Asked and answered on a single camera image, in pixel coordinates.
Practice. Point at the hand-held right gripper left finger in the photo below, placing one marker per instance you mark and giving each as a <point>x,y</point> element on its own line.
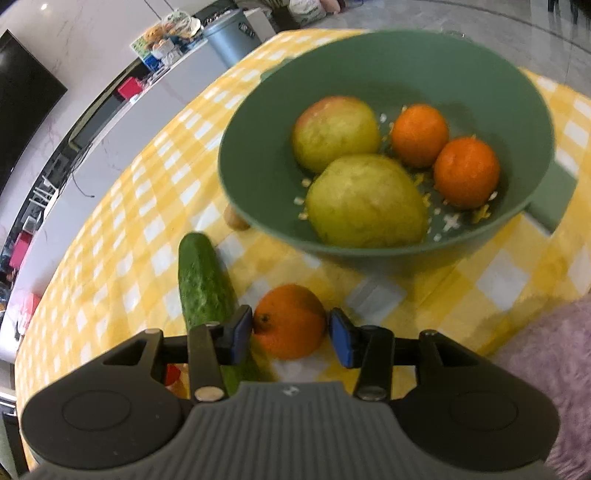
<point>241,337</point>

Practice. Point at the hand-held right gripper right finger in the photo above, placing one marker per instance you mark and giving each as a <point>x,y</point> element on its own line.
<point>342,339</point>

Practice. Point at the large orange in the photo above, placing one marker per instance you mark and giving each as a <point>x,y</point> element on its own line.
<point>291,323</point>

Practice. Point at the green pear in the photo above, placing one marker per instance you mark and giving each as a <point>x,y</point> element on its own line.
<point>367,205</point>

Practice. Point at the green colander bowl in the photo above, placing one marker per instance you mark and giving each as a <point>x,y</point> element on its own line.
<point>258,152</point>

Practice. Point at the red green apple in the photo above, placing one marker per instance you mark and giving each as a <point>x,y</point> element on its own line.
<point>336,131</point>

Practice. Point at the small orange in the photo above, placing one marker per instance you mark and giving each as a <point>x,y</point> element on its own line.
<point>420,135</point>

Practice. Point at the green cucumber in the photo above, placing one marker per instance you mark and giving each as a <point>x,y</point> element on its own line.
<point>203,281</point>

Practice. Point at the red cherry tomato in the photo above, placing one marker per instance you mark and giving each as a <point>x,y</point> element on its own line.
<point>173,374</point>

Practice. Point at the yellow checkered tablecloth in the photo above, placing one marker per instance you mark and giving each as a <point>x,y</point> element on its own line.
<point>138,230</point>

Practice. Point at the pink fleece clothing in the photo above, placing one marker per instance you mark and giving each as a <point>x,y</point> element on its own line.
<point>545,369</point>

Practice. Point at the white television console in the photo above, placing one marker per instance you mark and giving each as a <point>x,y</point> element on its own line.
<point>152,124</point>

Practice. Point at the magenta box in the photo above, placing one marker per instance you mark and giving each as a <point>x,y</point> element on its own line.
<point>21,247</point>

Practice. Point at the red box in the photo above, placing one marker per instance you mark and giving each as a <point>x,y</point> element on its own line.
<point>129,87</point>

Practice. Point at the blue grey trash bin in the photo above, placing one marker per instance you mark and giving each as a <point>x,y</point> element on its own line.
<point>231,34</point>

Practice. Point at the plush toy bouquet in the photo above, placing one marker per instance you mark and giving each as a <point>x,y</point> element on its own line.
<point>161,34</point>

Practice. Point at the black television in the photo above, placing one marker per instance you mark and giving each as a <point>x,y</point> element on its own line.
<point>23,92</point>

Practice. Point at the white plastic bag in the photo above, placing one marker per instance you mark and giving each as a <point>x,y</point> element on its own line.
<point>304,7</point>

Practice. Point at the pink heater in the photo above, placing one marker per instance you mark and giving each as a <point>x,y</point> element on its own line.
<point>333,3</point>

